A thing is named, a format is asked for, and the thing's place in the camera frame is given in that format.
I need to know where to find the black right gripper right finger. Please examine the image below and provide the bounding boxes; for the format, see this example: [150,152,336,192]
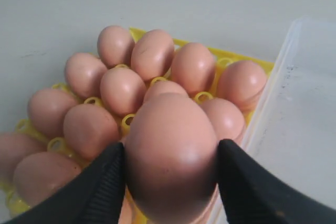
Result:
[217,140,335,223]

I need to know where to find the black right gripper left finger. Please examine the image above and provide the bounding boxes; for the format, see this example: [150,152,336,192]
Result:
[9,143,125,224]

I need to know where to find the yellow plastic egg tray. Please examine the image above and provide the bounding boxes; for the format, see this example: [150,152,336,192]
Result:
[0,26,275,224]

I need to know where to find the clear plastic storage box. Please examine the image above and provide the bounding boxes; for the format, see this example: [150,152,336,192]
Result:
[209,15,336,224]

